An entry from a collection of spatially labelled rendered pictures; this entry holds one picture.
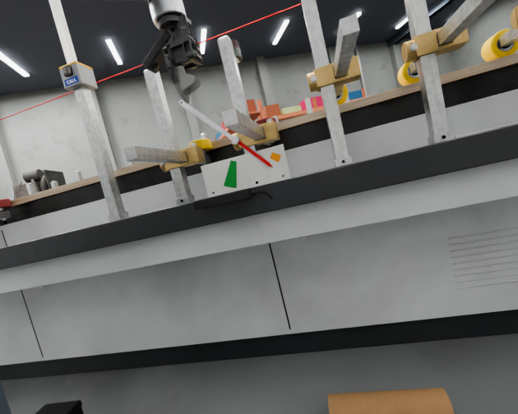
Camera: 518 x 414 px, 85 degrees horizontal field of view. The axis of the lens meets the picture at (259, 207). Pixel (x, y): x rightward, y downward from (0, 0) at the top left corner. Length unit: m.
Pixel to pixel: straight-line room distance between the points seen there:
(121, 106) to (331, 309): 10.05
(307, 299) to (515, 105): 0.92
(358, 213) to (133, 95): 10.17
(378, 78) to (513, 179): 12.53
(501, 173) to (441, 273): 0.40
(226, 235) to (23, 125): 10.66
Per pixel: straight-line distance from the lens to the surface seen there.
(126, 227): 1.03
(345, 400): 0.96
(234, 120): 0.58
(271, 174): 0.83
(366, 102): 1.05
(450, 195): 0.91
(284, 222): 0.86
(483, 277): 1.23
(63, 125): 10.97
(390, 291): 1.16
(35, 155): 11.10
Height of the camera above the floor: 0.71
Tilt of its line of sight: 5 degrees down
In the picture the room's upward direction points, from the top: 14 degrees counter-clockwise
